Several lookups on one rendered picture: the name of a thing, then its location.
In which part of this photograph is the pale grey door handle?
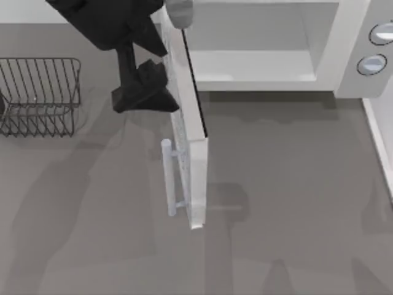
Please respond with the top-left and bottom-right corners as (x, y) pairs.
(160, 138), (187, 218)

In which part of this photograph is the pale microwave oven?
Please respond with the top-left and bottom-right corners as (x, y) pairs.
(183, 0), (393, 100)

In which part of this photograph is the dark wire rack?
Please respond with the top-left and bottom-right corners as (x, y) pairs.
(0, 57), (82, 138)

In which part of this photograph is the pale grey rounded box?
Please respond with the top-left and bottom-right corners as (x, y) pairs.
(169, 0), (195, 30)

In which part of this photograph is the grey microwave knob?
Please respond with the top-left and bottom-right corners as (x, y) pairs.
(368, 20), (393, 47)
(356, 53), (388, 76)

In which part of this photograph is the white microwave door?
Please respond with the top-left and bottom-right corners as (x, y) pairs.
(159, 0), (211, 231)

